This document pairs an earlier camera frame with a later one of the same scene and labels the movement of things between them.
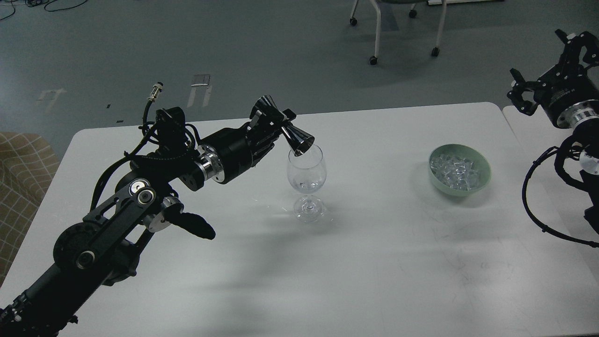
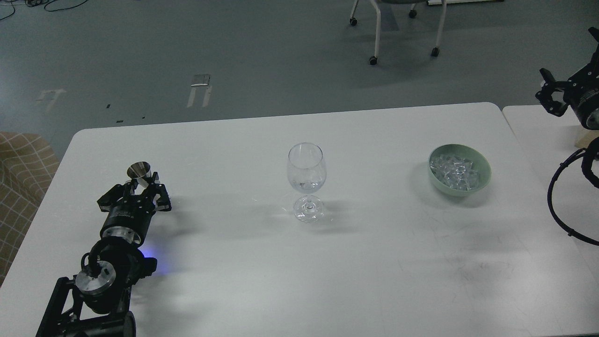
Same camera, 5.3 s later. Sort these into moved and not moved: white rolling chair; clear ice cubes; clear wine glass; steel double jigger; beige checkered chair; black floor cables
Moved: steel double jigger
Not moved: clear ice cubes; beige checkered chair; clear wine glass; white rolling chair; black floor cables
